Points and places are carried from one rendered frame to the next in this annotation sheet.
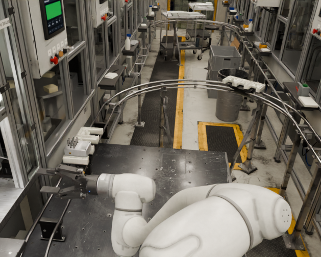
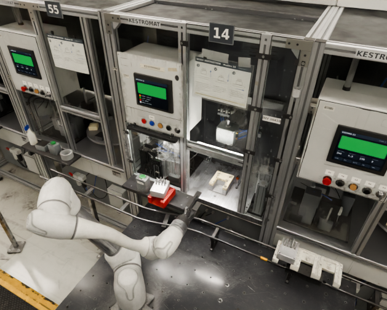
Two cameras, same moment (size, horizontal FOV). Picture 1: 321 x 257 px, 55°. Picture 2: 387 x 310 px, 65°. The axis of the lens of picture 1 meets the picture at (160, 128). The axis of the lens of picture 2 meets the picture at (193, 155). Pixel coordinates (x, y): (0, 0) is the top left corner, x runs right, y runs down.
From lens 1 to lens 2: 1.64 m
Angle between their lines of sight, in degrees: 89
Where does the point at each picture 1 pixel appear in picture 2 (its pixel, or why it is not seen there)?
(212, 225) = (45, 189)
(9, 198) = (228, 204)
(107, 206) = (237, 286)
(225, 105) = not seen: outside the picture
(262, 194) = (39, 211)
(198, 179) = not seen: outside the picture
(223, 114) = not seen: outside the picture
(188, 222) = (53, 183)
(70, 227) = (221, 256)
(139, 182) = (161, 238)
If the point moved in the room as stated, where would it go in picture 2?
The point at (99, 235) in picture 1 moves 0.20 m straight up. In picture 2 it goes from (207, 272) to (208, 253)
